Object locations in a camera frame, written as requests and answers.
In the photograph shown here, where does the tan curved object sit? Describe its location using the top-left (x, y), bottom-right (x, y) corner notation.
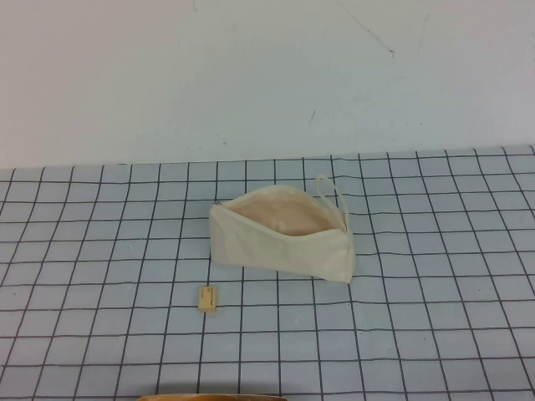
top-left (137, 393), bottom-right (289, 401)

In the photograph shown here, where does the small cream eraser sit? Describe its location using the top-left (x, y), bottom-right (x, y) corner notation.
top-left (198, 286), bottom-right (219, 313)

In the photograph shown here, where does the cream fabric pencil case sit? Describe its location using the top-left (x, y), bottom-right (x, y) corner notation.
top-left (208, 173), bottom-right (355, 284)

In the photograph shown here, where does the blue checked tablecloth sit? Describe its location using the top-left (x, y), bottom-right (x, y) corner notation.
top-left (0, 144), bottom-right (535, 401)

